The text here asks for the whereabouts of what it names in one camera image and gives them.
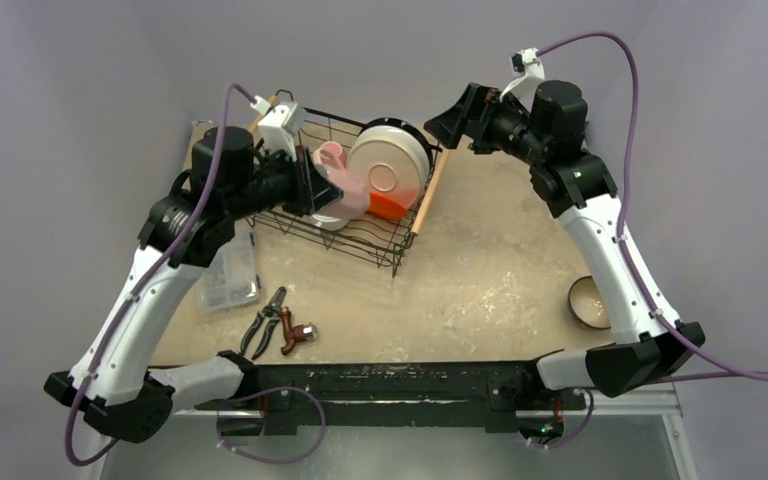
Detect black pliers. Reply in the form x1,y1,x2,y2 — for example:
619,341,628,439
240,286,287,361

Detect light pink mug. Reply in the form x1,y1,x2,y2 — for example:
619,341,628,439
318,165,370,221

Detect dark ceramic bowl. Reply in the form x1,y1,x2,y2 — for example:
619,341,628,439
567,276,611,330

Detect purple cable loop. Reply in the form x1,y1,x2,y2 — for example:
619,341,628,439
216,387,327,465

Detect black base frame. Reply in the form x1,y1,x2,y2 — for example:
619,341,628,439
171,360,680,439

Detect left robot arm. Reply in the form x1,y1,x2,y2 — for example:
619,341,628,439
44,126,343,443

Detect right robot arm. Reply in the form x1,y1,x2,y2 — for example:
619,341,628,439
423,80,705,407

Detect white enamel mug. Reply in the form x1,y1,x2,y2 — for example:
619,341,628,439
311,214,350,231

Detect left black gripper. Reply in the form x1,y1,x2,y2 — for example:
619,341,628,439
225,140,343,220

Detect orange plate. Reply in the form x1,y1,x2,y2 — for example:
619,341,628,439
367,191,408,220

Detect red rimmed plate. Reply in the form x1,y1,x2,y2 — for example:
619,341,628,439
358,117,438,171

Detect pink rimmed large plate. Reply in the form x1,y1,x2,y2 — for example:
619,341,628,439
346,125,430,209

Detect brown handled tool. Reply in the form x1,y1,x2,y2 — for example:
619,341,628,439
280,307,318,356

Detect clear plastic screw box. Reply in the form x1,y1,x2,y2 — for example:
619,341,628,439
196,223,261,313

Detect black wire dish rack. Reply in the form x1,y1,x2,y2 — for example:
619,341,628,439
246,107,427,276

